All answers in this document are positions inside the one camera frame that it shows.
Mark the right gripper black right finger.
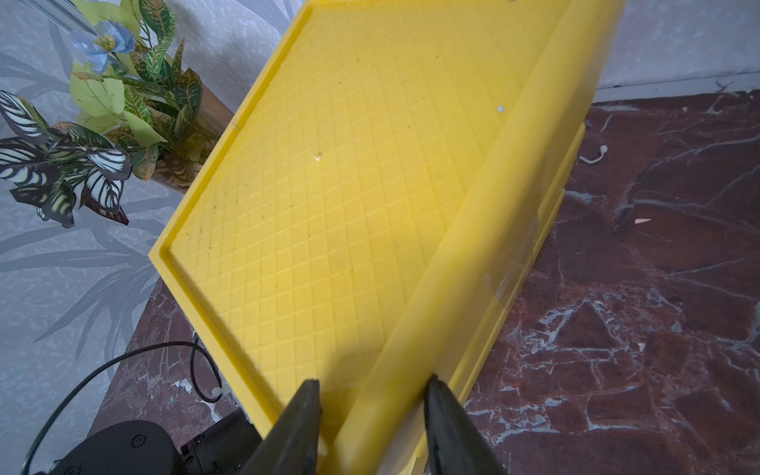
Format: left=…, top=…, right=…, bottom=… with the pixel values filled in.
left=424, top=375, right=508, bottom=475

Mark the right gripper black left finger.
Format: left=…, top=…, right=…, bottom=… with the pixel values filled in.
left=239, top=379, right=322, bottom=475

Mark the yellow drawer cabinet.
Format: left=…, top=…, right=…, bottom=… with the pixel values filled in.
left=150, top=1, right=625, bottom=474

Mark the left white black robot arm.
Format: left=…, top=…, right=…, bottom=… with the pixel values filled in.
left=51, top=409, right=262, bottom=475

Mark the artificial plant in vase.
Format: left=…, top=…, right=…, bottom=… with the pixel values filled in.
left=1, top=0, right=232, bottom=228

